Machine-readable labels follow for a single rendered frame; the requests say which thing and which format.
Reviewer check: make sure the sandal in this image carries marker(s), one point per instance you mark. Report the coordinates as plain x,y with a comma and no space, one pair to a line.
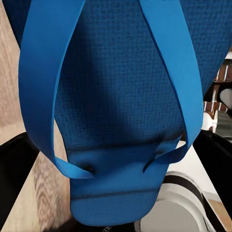
123,79

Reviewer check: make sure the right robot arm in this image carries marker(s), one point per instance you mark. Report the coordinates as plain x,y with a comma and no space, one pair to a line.
224,95

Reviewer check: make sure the table lamp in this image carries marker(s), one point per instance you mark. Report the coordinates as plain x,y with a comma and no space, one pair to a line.
222,123

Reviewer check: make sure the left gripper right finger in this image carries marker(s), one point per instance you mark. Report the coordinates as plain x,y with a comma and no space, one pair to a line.
215,154

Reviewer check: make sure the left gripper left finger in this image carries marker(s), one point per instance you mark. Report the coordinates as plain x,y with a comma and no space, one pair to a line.
17,157

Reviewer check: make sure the sliding door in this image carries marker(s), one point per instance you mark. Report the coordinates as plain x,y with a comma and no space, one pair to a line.
222,214

